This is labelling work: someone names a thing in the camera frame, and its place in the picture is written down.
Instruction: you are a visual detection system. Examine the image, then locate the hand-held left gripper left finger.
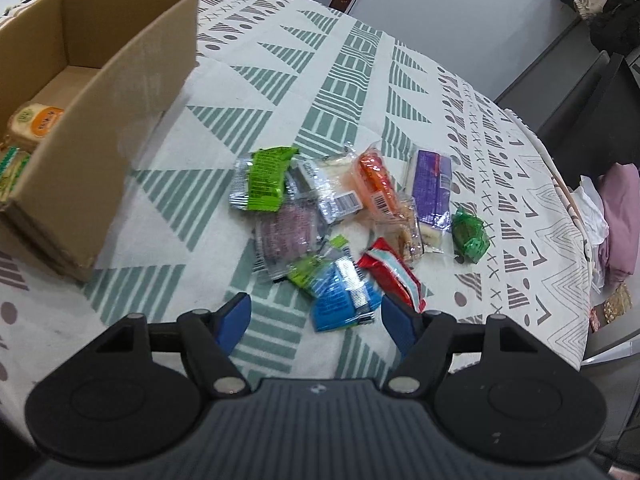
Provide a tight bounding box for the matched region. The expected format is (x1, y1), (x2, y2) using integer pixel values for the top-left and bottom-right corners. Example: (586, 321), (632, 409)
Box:
(95, 293), (252, 399)

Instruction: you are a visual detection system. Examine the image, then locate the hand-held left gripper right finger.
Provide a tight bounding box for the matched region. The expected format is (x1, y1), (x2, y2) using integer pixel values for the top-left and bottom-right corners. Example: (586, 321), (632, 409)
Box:
(381, 295), (539, 394)

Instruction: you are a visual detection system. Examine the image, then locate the red snack packet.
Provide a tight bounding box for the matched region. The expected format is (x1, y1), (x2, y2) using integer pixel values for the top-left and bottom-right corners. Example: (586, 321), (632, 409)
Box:
(356, 237), (428, 312)

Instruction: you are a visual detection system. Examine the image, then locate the blue snack packet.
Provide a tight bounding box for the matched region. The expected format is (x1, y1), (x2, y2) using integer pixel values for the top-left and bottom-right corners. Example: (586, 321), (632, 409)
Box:
(310, 255), (383, 333)

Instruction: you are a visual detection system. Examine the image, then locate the small lime green packet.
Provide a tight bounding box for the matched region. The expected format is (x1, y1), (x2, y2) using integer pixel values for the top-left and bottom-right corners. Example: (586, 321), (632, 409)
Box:
(287, 235), (348, 291)

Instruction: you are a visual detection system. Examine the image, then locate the clear brown cookie packet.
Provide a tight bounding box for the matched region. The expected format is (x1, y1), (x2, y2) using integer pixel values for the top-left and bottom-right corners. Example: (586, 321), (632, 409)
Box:
(370, 195), (426, 263)

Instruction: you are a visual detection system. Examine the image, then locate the clear pink snack packet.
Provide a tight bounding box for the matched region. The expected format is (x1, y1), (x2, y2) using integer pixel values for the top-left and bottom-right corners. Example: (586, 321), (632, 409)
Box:
(252, 200), (328, 281)

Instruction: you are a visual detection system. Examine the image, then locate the green foil snack packet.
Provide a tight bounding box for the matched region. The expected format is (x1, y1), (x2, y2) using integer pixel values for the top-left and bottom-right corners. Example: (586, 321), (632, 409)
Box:
(229, 146), (301, 213)

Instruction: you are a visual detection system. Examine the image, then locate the brown cardboard box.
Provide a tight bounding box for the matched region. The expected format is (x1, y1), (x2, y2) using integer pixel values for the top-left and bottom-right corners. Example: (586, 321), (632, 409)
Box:
(0, 0), (201, 283)

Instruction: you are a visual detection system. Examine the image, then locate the small green wrapped candy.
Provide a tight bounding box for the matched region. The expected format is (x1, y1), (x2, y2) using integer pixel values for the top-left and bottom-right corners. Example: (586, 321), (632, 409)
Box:
(451, 208), (492, 264)

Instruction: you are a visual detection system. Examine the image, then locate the purple snack packet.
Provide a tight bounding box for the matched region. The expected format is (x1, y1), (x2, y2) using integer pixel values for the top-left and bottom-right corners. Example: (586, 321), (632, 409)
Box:
(407, 149), (458, 253)

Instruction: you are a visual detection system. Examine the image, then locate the clear and silver sandwich packet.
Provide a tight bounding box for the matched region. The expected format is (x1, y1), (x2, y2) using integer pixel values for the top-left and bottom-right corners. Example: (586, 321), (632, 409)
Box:
(287, 152), (366, 226)

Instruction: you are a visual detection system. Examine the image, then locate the gold patterned packet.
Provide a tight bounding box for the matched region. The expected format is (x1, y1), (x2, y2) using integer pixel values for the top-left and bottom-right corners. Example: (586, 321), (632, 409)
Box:
(590, 282), (633, 333)

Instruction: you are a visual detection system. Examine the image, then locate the white cloth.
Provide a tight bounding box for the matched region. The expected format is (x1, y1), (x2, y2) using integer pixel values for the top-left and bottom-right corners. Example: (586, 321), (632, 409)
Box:
(570, 175), (611, 291)

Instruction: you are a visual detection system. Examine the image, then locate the green triangle patterned tablecloth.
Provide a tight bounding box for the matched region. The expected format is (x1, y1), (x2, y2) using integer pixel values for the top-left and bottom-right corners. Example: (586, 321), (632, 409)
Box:
(0, 0), (592, 413)

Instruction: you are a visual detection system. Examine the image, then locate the pink cloth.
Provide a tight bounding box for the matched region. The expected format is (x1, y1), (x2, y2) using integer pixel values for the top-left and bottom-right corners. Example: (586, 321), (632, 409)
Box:
(597, 162), (640, 288)

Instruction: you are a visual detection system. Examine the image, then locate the green and white snack packet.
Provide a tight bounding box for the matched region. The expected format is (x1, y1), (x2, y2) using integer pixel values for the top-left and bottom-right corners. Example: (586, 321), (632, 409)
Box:
(0, 145), (32, 206)

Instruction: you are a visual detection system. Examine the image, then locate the orange label snack packet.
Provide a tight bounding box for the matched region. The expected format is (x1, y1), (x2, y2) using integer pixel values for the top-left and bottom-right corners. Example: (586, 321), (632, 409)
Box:
(7, 101), (66, 153)

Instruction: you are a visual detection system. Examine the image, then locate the black chair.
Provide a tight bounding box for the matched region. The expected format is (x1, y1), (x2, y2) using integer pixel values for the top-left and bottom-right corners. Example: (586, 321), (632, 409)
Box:
(537, 52), (640, 181)

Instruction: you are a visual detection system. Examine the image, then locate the black fuzzy garment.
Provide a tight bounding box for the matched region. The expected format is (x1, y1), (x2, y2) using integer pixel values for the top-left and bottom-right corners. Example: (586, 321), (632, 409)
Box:
(589, 0), (640, 56)

